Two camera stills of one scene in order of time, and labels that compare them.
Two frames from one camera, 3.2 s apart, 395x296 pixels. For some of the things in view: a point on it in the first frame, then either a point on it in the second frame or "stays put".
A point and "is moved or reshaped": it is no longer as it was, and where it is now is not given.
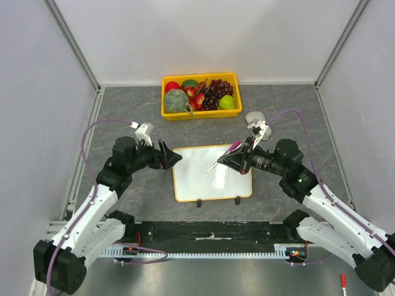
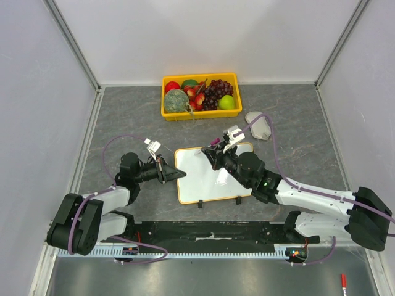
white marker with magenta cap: [231, 148] is moved or reshaped
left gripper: [165, 158] → [165, 173]
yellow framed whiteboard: [192, 183] stays put
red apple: [171, 85] stays put
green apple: [227, 102] stays put
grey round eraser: [254, 117] stays put
